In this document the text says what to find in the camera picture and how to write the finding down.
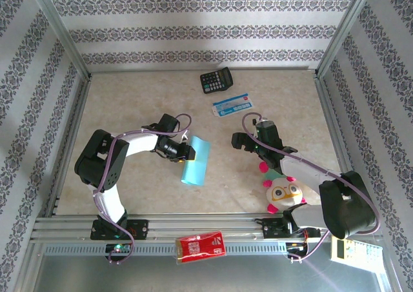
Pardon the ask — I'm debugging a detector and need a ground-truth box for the black desk calculator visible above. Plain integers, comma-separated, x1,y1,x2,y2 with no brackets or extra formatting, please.
199,66,234,95

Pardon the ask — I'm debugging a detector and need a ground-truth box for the aluminium mounting rail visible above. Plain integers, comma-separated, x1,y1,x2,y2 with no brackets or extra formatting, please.
30,213,381,243

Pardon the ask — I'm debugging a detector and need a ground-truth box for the white pink plush toy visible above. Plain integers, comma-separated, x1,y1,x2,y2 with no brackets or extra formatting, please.
259,161,307,215

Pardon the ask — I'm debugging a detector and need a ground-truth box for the grey metal sheet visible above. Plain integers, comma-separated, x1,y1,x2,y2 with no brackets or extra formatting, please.
32,255,388,292

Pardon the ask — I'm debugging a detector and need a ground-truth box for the red printed packet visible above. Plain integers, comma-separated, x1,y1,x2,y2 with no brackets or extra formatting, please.
175,229,228,264

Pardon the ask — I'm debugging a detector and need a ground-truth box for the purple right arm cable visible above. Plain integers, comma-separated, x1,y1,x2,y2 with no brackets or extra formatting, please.
241,112,381,263

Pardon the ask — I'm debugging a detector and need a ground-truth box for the aluminium back rail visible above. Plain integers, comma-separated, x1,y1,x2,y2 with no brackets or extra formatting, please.
88,66,319,74

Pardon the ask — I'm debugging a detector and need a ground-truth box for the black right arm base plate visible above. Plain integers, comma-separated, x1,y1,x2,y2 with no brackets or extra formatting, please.
261,217,322,240

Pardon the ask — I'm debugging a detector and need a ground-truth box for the grey slotted cable duct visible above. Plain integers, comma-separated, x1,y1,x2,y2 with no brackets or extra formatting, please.
43,242,290,256

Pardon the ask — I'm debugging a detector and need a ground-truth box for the light blue cloth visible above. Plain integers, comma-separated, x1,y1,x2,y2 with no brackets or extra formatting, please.
180,135,212,187

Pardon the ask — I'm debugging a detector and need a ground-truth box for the aluminium side rail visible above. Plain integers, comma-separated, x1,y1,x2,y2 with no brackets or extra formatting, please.
314,74,367,215
43,75,93,217

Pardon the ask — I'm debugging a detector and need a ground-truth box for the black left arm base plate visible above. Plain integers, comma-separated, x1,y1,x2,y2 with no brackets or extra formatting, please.
90,219,150,241

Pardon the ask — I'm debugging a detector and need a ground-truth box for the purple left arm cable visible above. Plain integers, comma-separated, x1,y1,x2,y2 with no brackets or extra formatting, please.
93,113,194,266

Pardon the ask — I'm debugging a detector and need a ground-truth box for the aluminium frame post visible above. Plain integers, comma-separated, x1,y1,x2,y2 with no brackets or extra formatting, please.
27,0,93,80
316,0,378,79

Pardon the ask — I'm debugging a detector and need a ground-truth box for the beige remote control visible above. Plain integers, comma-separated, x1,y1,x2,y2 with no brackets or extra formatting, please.
329,235,384,272

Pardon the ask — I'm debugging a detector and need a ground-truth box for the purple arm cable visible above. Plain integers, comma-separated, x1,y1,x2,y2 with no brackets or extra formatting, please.
93,113,194,266
241,112,381,263

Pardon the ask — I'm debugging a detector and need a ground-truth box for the blue white flat packet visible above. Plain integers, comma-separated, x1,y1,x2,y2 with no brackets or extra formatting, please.
212,92,255,119

